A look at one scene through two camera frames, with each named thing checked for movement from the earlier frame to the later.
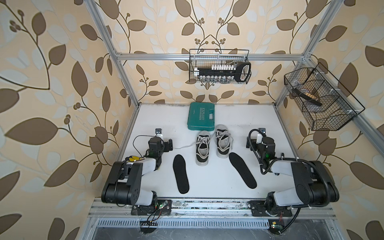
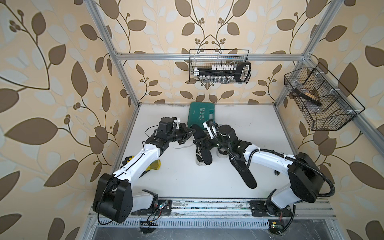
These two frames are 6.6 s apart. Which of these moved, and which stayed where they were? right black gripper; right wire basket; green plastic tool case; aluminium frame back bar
Moved: right black gripper
Stayed: right wire basket; green plastic tool case; aluminium frame back bar
